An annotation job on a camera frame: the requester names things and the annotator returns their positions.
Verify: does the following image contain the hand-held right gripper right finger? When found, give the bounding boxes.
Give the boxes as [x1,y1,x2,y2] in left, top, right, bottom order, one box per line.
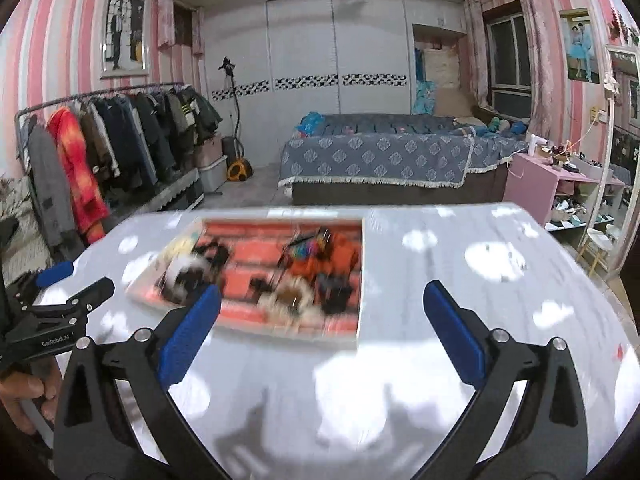
[420,280,591,480]

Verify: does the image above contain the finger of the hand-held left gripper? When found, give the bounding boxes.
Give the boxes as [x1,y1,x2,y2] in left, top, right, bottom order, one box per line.
[5,260,76,306]
[22,276,116,328]

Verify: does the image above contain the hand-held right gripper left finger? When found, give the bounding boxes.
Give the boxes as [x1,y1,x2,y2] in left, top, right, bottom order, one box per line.
[52,284,232,480]

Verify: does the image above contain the brick pattern tray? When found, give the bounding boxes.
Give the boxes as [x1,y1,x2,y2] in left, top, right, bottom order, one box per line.
[125,217,367,351]

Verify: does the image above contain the orange scrunchie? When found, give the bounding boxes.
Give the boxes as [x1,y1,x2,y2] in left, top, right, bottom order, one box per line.
[295,232,362,282]

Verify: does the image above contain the person's left hand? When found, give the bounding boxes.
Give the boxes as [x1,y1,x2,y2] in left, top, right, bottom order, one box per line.
[0,360,64,436]

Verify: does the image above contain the patterned cloth pile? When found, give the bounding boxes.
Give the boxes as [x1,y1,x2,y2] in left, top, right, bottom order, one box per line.
[0,175,37,243]

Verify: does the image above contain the grey printed tablecloth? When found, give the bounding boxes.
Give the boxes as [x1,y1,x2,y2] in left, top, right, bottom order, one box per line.
[37,202,640,480]

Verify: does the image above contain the black hair clip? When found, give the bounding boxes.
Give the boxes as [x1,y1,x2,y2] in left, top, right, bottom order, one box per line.
[315,275,359,314]

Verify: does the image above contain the white storage box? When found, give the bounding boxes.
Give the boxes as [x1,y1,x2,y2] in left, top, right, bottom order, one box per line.
[197,157,229,194]

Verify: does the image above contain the pink cabinet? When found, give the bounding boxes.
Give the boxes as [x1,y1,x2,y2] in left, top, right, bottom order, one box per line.
[502,152,627,231]

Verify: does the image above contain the row of hanging clothes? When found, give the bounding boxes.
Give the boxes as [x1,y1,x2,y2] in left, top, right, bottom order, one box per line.
[22,85,224,247]

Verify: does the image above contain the yellow garment steamer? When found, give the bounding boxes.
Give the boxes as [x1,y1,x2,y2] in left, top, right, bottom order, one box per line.
[217,57,254,183]

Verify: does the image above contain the white stool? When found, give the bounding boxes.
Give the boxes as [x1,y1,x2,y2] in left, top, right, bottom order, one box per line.
[577,227,622,277]

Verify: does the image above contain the pink storage box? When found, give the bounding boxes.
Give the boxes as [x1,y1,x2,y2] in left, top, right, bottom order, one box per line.
[195,135,224,168]

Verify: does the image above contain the metal clothes rack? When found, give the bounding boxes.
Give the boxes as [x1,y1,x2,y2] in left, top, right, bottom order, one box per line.
[14,81,187,171]

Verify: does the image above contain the blue patterned bedspread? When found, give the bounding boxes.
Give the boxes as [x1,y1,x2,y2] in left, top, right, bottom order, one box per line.
[277,112,531,191]

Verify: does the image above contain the pile of pillows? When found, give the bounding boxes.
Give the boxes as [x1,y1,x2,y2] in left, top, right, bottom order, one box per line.
[452,116,531,139]

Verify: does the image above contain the standing mirror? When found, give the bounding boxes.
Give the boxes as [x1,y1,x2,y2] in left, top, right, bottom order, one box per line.
[597,45,640,282]

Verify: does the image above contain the blue plastic bag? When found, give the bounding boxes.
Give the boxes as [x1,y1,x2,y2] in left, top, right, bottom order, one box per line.
[295,111,327,137]

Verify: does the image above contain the blue hanging garment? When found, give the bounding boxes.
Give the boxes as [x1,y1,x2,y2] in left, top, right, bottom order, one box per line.
[412,47,439,116]

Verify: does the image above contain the pink floral curtain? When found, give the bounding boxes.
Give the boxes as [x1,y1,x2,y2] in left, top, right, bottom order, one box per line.
[462,0,494,111]
[517,0,554,134]

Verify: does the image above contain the small curtained window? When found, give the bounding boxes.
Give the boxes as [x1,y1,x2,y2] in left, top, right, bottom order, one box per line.
[157,0,206,56]

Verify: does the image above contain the white wardrobe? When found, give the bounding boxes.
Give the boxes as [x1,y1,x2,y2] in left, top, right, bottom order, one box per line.
[202,0,468,116]

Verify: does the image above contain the white fluffy hair tie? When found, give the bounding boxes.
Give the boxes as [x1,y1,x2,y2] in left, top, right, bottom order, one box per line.
[162,255,211,306]

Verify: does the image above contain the black leather bracelet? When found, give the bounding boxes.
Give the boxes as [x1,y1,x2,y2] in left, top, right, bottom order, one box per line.
[195,237,232,269]

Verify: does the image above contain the beige fluffy hair tie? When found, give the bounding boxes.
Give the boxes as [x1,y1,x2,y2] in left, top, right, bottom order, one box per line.
[257,280,326,322]

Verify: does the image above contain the colourful beaded bracelet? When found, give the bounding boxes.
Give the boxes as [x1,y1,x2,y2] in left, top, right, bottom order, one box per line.
[286,240,327,264]

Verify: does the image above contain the dark bed frame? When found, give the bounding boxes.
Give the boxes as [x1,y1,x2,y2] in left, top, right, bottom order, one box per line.
[290,165,512,206]

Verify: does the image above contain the framed wall poster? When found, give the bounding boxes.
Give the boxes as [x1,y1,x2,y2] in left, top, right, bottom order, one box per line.
[100,0,151,79]

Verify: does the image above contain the wall photo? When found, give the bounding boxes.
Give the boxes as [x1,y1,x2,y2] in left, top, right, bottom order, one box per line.
[558,8,600,84]

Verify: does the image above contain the red flower wall decoration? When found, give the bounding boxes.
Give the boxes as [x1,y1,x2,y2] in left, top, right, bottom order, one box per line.
[607,7,640,44]

